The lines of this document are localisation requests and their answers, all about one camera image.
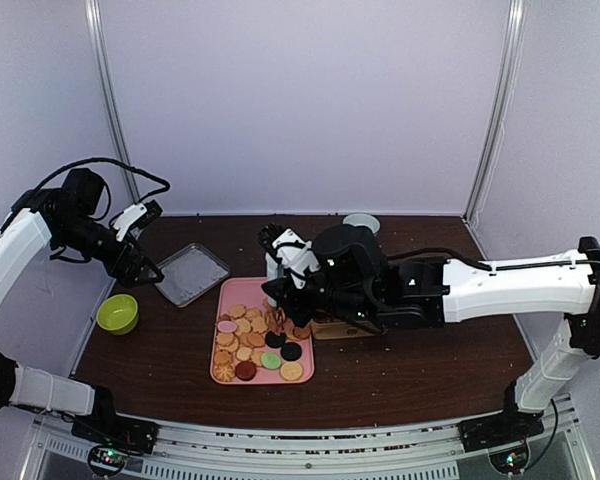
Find aluminium corner post right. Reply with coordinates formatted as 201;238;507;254
464;0;527;228

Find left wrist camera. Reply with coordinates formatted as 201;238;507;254
62;168;106;216

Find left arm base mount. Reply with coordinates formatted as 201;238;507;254
66;414;159;455

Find black sandwich cookie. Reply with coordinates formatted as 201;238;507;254
265;331;287;349
280;342;302;362

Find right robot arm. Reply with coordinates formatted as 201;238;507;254
258;224;600;442

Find aluminium corner post left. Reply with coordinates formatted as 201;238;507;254
83;0;141;201

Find green bowl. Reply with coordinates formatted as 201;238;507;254
96;294;139;335

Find silver metal tin lid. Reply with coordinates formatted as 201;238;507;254
155;243;231;308

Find aluminium corner post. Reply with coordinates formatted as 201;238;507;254
464;0;527;228
83;0;141;201

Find yellow round cookie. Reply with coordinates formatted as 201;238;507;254
279;361;304;381

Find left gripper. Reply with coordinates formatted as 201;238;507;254
55;213;163;287

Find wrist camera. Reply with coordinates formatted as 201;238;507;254
311;224;388;289
62;168;106;216

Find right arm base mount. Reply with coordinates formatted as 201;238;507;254
458;412;544;452

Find swirl butter cookie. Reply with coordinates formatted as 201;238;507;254
212;363;235;383

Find green round cookie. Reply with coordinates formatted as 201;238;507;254
261;352;282;370

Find pink tray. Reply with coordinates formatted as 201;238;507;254
209;278;314;386

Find gold cookie tin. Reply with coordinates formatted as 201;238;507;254
310;312;375;340

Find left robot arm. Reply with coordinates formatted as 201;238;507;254
0;157;170;444

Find pale blue ceramic bowl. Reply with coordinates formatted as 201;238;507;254
342;212;381;235

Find pink round cookie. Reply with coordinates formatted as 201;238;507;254
217;320;238;333

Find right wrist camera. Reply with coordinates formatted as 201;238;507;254
311;224;388;289

